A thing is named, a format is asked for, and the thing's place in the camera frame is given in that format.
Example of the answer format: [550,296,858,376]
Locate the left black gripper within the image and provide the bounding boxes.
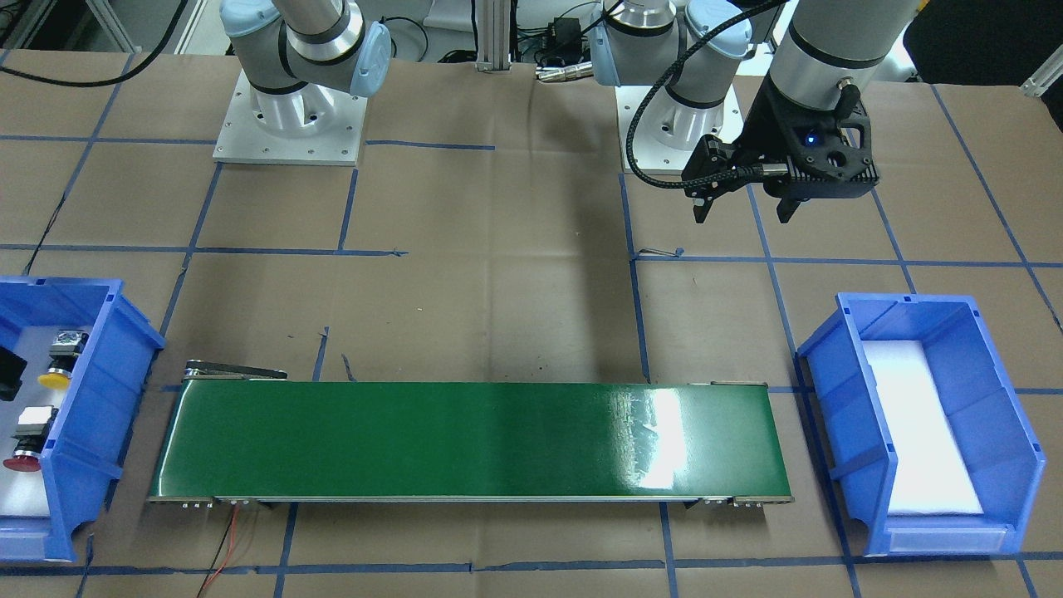
[681,78,880,224]

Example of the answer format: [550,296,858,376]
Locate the yellow push button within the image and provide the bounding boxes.
[37,330,90,390]

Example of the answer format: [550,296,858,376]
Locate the red push button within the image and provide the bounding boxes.
[2,405,58,473]

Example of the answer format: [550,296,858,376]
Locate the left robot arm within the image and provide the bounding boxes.
[585,1,919,223]

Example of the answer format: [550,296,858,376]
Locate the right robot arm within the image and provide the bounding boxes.
[2,1,391,385]

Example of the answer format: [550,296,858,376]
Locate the blue destination bin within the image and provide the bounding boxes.
[1,277,164,561]

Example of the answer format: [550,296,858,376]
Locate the white foam pad destination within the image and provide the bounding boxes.
[1,326,77,517]

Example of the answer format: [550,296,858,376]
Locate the green conveyor belt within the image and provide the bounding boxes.
[148,377,793,506]

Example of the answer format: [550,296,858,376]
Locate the blue source bin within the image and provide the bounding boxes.
[798,292,1046,556]

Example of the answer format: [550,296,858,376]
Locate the white foam pad source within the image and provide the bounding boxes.
[863,340,983,516]

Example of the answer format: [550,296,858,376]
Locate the black braided cable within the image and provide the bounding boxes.
[626,0,781,189]

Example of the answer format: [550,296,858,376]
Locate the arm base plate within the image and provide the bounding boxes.
[213,72,368,167]
[632,87,743,177]

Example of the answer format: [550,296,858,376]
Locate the red and black wires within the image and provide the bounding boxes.
[198,507,243,598]

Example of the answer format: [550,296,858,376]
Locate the aluminium frame post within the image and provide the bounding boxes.
[471,1,516,72]

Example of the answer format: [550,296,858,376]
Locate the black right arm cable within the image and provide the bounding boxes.
[0,0,190,88]

